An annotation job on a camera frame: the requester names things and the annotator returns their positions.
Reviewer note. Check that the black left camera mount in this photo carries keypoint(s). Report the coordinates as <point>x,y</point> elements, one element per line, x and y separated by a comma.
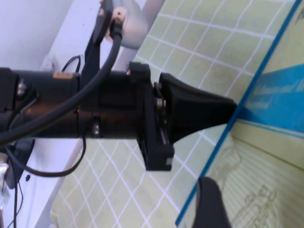
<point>92,54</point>

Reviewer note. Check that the blue and cream hardcover book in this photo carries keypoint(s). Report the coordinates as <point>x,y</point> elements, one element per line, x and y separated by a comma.
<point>273,166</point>

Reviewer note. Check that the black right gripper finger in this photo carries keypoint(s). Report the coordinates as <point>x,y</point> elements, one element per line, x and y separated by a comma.
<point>210,206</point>

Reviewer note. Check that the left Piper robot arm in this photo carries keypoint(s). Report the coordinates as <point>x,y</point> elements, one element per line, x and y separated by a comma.
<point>57,90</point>

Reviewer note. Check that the small black table screw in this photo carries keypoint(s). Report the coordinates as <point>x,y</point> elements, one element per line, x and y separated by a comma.
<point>28,177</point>

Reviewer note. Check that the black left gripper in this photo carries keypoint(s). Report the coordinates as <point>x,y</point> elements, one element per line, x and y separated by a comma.
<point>114,111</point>

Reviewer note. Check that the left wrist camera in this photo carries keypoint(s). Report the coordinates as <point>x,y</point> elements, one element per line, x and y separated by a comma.
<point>135,28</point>

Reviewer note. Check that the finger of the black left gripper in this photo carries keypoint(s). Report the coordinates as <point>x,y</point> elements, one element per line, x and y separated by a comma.
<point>190,118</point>
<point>194,97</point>

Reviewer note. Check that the green checked tablecloth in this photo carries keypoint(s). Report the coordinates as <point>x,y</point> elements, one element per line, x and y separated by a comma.
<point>171,38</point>

